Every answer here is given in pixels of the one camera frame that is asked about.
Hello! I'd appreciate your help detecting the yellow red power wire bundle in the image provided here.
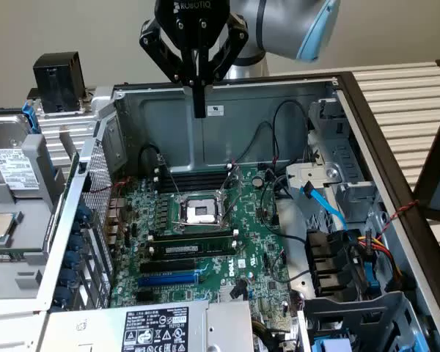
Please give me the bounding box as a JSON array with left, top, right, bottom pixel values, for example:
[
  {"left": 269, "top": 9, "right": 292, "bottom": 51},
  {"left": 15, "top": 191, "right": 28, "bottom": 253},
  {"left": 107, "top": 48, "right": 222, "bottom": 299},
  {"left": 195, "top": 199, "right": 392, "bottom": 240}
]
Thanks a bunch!
[{"left": 355, "top": 234, "right": 404, "bottom": 290}]

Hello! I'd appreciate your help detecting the green Dell motherboard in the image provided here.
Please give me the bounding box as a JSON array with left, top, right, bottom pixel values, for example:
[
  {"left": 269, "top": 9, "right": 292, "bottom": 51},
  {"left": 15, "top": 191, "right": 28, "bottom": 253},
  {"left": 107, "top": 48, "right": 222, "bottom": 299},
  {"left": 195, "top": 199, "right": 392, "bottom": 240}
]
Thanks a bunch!
[{"left": 108, "top": 166, "right": 305, "bottom": 331}]

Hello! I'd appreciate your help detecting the black RAM module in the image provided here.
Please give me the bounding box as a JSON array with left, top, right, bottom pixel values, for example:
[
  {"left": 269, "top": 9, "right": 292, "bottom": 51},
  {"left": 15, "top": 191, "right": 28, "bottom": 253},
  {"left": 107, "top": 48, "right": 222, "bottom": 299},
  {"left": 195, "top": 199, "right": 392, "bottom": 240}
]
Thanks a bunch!
[{"left": 153, "top": 237, "right": 236, "bottom": 260}]

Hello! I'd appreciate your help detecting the CPU socket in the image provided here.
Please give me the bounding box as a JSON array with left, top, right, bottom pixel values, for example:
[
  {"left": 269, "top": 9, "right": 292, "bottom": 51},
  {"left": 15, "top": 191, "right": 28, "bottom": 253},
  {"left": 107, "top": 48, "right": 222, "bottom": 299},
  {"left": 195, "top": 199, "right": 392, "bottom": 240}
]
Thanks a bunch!
[{"left": 170, "top": 190, "right": 232, "bottom": 234}]

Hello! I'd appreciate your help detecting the open metal PC case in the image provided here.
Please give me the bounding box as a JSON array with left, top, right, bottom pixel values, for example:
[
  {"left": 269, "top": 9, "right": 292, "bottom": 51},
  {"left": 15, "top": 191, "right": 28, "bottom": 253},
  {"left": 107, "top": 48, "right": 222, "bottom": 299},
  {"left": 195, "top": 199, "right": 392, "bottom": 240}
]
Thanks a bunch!
[{"left": 32, "top": 71, "right": 440, "bottom": 352}]

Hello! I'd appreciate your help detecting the blue SATA wire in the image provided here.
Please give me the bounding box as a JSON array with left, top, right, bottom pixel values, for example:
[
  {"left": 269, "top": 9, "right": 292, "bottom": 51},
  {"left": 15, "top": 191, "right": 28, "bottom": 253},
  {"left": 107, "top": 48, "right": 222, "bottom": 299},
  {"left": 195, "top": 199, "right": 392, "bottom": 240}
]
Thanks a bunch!
[{"left": 300, "top": 181, "right": 349, "bottom": 232}]

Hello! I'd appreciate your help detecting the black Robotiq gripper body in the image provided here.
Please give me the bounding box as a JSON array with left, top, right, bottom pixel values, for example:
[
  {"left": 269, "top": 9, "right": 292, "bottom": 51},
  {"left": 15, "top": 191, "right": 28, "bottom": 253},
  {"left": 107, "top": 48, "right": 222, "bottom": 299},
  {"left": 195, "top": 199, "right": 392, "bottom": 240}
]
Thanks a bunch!
[{"left": 153, "top": 0, "right": 231, "bottom": 51}]

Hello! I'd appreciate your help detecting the bare green RAM stick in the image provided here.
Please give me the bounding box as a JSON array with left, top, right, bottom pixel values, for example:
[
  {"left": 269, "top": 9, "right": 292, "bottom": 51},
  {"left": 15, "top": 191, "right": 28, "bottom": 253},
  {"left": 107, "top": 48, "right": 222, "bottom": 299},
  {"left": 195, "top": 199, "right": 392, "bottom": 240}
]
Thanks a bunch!
[{"left": 0, "top": 251, "right": 45, "bottom": 262}]

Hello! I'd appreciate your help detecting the thin wire locking lever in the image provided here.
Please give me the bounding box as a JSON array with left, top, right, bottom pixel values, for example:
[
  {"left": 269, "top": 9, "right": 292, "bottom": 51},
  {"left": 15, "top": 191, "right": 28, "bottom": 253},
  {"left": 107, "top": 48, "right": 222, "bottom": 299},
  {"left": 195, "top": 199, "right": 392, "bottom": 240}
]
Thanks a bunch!
[
  {"left": 221, "top": 168, "right": 243, "bottom": 230},
  {"left": 158, "top": 153, "right": 183, "bottom": 197}
]

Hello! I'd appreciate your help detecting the grey plastic parts rack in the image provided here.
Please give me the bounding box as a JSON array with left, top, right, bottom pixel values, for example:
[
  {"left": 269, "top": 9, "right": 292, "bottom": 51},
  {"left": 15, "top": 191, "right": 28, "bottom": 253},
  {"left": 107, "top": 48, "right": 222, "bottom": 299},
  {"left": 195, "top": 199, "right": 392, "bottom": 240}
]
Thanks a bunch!
[{"left": 0, "top": 133, "right": 81, "bottom": 301}]

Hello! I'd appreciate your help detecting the blue expansion slot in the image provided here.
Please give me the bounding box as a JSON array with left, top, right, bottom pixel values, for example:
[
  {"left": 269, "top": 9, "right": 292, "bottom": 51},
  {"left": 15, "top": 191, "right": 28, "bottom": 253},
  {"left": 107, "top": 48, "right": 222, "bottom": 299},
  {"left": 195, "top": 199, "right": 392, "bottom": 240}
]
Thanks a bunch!
[{"left": 137, "top": 273, "right": 199, "bottom": 289}]

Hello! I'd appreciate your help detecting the hard drive in blue caddy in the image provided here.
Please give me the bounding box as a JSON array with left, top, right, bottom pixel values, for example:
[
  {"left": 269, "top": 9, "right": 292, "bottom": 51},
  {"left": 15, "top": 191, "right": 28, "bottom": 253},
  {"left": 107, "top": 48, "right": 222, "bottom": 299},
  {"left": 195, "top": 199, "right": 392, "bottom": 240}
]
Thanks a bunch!
[{"left": 0, "top": 100, "right": 54, "bottom": 173}]

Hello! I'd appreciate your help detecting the long black expansion slot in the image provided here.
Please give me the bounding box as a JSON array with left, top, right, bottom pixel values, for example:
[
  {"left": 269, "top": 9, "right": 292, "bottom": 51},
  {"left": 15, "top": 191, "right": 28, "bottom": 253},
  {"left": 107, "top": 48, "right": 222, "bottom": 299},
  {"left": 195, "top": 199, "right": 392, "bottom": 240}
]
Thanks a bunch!
[{"left": 139, "top": 258, "right": 201, "bottom": 274}]

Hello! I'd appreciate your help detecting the dark framed panel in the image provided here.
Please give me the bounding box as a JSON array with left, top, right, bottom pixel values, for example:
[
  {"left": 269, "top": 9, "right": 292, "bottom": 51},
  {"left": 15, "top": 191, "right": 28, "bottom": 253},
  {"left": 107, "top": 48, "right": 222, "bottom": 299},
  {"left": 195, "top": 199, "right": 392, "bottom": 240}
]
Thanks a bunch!
[{"left": 412, "top": 89, "right": 440, "bottom": 221}]

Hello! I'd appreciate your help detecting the black RAM slot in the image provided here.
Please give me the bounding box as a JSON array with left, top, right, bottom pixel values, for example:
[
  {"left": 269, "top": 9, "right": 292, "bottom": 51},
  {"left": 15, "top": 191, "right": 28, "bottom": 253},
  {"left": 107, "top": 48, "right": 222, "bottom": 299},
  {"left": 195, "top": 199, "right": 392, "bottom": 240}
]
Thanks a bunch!
[
  {"left": 153, "top": 166, "right": 232, "bottom": 186},
  {"left": 154, "top": 177, "right": 231, "bottom": 194},
  {"left": 148, "top": 230, "right": 240, "bottom": 245}
]

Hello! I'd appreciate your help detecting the silver power supply unit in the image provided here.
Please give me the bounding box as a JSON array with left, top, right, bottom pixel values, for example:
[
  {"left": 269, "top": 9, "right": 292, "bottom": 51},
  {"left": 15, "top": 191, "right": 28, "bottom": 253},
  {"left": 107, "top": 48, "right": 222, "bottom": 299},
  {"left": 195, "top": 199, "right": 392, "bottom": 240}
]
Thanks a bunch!
[{"left": 40, "top": 300, "right": 256, "bottom": 352}]

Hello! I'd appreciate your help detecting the black plastic fan shroud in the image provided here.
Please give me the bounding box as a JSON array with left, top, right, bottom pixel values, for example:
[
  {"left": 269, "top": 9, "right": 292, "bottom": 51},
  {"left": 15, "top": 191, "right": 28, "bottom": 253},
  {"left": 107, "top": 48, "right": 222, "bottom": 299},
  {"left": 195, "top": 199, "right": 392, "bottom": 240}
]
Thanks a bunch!
[{"left": 304, "top": 227, "right": 356, "bottom": 298}]

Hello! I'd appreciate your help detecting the large steel drive cage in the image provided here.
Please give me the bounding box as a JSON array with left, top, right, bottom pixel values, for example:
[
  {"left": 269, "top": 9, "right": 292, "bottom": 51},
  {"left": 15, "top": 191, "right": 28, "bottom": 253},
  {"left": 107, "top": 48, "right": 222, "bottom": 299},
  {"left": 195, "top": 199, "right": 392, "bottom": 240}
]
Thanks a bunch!
[{"left": 300, "top": 291, "right": 426, "bottom": 352}]

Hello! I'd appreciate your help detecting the grey metal disk bay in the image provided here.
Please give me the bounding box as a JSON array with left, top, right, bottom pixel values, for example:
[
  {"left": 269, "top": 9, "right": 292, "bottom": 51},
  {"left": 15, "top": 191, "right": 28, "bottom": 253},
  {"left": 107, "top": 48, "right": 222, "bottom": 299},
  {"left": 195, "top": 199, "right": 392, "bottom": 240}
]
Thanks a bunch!
[{"left": 285, "top": 98, "right": 384, "bottom": 235}]

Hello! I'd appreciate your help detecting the red black twisted wire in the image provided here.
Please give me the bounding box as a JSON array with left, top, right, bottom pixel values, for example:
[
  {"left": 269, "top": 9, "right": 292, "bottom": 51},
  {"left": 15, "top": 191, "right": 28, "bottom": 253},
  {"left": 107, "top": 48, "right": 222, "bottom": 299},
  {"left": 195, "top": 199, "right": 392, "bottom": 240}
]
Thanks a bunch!
[{"left": 375, "top": 199, "right": 421, "bottom": 239}]

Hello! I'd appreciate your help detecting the black plastic box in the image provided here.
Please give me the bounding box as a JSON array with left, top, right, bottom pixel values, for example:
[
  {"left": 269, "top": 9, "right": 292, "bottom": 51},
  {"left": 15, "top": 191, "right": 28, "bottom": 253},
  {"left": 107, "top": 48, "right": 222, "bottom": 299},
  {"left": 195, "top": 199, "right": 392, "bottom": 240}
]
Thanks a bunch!
[{"left": 32, "top": 51, "right": 86, "bottom": 114}]

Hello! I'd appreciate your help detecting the silver hard disk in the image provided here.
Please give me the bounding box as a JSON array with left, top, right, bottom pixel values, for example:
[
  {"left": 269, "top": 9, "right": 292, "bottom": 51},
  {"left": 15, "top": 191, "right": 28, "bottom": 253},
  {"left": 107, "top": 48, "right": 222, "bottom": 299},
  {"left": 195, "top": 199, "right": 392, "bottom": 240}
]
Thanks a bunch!
[{"left": 0, "top": 113, "right": 45, "bottom": 194}]

